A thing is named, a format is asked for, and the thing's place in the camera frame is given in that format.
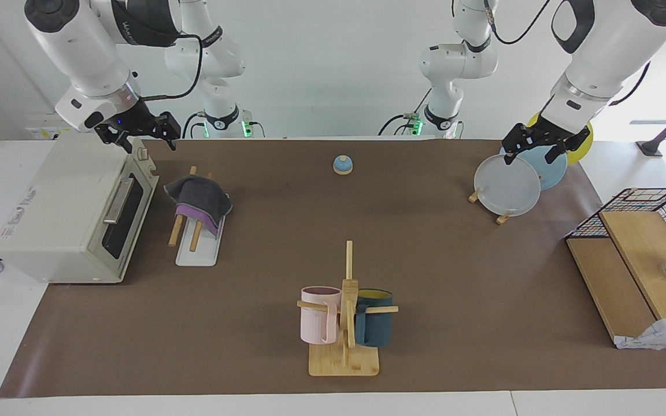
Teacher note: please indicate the blue service bell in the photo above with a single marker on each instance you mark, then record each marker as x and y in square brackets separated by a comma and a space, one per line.
[343, 166]

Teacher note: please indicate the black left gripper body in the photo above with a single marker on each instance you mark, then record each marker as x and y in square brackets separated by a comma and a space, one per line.
[550, 132]

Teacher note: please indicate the white towel rack wooden rails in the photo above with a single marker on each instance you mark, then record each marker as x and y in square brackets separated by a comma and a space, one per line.
[197, 254]

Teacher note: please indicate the dark teal mug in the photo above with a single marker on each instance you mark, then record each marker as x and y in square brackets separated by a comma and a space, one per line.
[376, 329]

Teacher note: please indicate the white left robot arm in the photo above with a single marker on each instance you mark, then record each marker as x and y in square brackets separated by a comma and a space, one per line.
[605, 46]

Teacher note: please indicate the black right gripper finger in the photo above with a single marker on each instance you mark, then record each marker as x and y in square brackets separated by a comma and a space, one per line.
[168, 128]
[114, 137]

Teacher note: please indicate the cream toaster oven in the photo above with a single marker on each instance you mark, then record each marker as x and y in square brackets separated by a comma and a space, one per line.
[50, 219]

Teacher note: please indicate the yellow plate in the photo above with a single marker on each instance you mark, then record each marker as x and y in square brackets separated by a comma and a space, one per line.
[584, 151]

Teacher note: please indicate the pale grey plate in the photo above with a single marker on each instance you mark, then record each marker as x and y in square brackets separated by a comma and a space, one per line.
[506, 188]

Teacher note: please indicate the wooden plate rack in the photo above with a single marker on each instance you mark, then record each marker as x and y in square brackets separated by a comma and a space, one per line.
[504, 218]

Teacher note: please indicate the light blue plate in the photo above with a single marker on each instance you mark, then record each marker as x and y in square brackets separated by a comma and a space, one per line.
[550, 172]

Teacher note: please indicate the purple and grey towel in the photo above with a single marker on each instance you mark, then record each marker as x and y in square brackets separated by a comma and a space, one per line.
[200, 199]

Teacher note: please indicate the pink mug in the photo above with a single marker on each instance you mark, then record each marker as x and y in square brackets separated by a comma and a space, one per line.
[315, 323]

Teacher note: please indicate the white power strip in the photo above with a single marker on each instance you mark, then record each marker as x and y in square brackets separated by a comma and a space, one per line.
[44, 133]

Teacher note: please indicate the light wooden board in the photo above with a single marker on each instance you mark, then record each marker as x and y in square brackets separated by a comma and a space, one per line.
[645, 254]

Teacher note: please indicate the wooden mug tree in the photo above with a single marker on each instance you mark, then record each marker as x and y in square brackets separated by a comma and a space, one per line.
[344, 361]

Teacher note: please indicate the darker wooden board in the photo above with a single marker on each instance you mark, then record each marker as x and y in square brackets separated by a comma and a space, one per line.
[605, 277]

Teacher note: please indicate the brown table mat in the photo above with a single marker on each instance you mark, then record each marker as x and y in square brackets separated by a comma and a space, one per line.
[252, 323]

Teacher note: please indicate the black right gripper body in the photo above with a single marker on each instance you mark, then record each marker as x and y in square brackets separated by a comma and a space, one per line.
[130, 118]

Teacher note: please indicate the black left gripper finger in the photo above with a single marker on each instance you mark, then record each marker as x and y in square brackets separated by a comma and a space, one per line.
[517, 140]
[573, 140]

